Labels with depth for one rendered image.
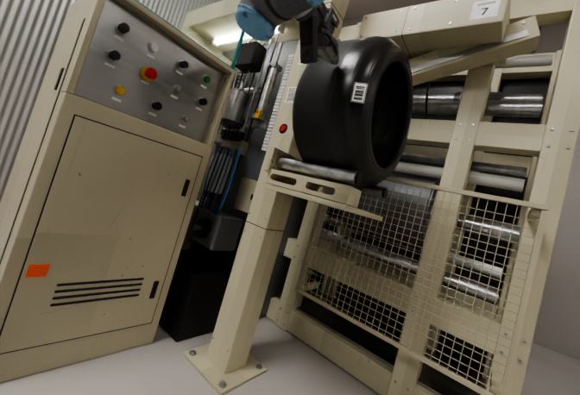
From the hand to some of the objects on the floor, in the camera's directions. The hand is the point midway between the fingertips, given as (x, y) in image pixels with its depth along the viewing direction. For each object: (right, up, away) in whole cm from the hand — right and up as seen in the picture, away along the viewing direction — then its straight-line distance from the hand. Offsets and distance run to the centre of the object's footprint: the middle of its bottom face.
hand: (333, 63), depth 86 cm
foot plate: (-42, -117, +34) cm, 129 cm away
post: (-42, -117, +34) cm, 129 cm away
